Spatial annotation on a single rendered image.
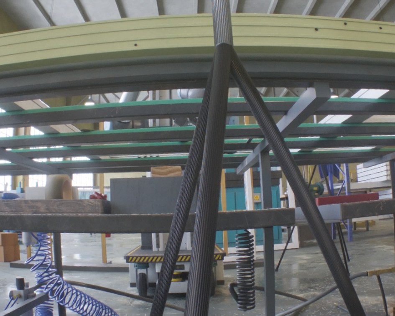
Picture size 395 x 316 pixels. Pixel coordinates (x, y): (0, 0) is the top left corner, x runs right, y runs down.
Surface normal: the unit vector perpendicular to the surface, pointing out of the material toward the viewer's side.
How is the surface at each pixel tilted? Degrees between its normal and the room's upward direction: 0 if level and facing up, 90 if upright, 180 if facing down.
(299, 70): 90
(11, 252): 90
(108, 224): 90
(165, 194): 90
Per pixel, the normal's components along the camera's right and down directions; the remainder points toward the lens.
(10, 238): 0.93, -0.09
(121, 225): 0.03, -0.15
